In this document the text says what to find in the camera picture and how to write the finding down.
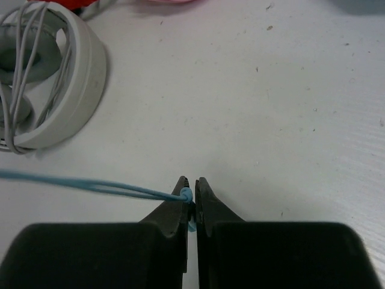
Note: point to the white grey headphones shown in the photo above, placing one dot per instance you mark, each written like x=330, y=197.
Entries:
x=53, y=73

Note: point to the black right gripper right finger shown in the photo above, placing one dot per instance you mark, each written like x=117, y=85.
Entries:
x=234, y=253

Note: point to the pink blue cat-ear headphones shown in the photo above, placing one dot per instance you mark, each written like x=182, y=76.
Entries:
x=184, y=194

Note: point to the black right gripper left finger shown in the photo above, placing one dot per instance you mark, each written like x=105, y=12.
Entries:
x=149, y=254

